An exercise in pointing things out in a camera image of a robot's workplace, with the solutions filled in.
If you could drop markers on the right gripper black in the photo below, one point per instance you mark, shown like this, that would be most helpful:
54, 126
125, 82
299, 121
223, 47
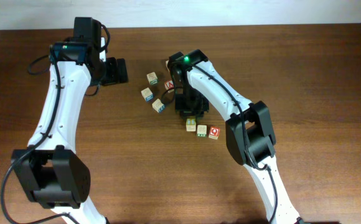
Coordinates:
196, 112

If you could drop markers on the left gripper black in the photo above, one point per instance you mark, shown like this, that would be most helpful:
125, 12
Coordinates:
114, 76

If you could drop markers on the yellow letter block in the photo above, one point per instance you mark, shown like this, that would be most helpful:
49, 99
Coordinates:
190, 124

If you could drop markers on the green number block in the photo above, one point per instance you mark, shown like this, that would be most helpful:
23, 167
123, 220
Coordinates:
201, 130

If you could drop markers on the wooden block blue bottom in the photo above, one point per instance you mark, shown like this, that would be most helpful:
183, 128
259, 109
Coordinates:
158, 106

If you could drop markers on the red letter Q block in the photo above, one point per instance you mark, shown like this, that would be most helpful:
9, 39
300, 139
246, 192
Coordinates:
214, 132

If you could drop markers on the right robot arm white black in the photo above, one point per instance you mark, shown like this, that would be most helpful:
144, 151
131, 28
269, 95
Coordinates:
249, 132

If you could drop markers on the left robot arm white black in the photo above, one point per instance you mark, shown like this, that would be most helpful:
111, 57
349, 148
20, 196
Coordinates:
48, 169

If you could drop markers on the red letter A block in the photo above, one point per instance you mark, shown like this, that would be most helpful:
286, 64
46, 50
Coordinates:
169, 86

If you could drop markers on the wooden block green side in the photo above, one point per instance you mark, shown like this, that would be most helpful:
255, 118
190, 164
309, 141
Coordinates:
152, 78

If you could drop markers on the wooden block blue side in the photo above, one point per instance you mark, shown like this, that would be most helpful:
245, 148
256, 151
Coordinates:
147, 94

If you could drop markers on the wooden block red top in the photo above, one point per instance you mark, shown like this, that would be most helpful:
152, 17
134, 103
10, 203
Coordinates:
167, 65

